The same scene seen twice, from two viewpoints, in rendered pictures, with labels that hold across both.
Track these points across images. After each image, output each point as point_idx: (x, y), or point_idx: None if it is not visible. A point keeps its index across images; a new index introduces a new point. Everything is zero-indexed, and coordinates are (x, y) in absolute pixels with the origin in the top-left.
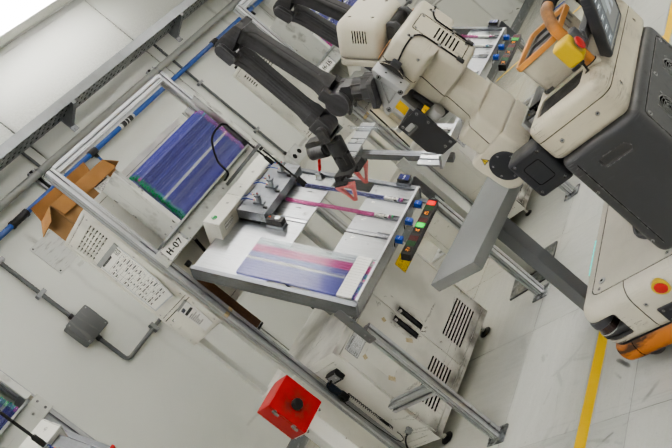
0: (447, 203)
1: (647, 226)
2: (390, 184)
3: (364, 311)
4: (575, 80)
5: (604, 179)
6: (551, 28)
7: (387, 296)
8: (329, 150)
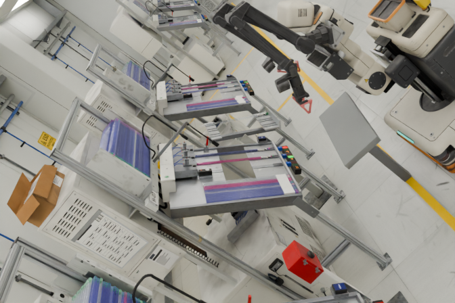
0: None
1: None
2: (254, 144)
3: (271, 222)
4: (420, 17)
5: (445, 64)
6: None
7: (273, 214)
8: (293, 82)
